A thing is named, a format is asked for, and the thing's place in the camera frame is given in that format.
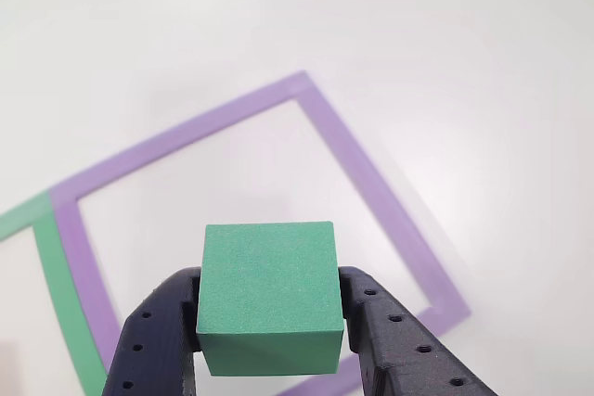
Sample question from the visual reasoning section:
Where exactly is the green foam cube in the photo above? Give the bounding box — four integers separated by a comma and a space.
195, 220, 345, 377

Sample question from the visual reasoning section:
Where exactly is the green tape square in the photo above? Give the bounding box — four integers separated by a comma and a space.
0, 191, 109, 396

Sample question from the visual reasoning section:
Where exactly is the purple tape square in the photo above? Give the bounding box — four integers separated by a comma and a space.
48, 70, 472, 396

